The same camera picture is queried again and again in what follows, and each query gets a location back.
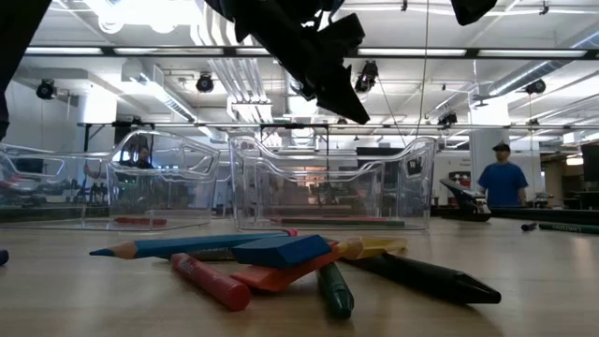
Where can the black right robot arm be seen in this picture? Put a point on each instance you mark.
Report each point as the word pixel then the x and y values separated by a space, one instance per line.
pixel 472 9

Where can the blue pencil pink eraser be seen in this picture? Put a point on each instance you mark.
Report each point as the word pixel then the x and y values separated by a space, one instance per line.
pixel 187 244

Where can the blue crayon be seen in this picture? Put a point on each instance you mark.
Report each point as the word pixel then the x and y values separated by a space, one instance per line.
pixel 281 250
pixel 530 226

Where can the person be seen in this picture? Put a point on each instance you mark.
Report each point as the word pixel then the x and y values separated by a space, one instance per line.
pixel 503 182

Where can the black stapler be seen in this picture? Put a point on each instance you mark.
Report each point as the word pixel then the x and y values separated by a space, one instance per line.
pixel 468 206

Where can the red crayon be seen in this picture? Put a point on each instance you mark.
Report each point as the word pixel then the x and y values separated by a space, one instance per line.
pixel 210 281
pixel 140 221

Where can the clear plastic bin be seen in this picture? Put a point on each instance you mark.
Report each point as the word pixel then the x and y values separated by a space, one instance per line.
pixel 412 206
pixel 187 196

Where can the yellow pencil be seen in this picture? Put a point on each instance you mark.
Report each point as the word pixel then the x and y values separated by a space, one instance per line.
pixel 374 245

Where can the black pen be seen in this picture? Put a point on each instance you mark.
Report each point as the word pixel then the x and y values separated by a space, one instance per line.
pixel 421 276

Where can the orange crayon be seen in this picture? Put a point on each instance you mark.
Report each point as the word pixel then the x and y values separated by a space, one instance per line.
pixel 276 278

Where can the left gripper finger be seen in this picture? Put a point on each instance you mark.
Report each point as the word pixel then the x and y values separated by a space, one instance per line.
pixel 327 70

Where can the dark green crayon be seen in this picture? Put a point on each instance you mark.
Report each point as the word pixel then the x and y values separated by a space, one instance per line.
pixel 568 228

